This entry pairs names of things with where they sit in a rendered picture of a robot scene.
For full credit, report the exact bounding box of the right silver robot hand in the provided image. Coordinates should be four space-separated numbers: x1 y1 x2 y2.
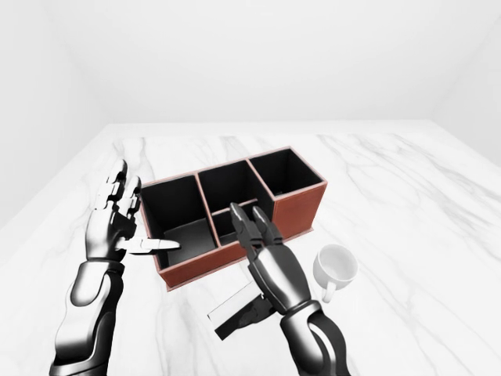
229 201 312 329

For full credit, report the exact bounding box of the white mug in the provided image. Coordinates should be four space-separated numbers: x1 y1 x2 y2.
312 244 359 304

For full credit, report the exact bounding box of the white and black book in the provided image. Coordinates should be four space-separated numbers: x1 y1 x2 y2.
207 280 262 341

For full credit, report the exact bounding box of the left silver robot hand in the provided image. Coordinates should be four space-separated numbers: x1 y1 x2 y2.
85 159 182 262

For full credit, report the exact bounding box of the red-brown desk caddy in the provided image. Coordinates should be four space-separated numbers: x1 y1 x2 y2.
139 145 328 292

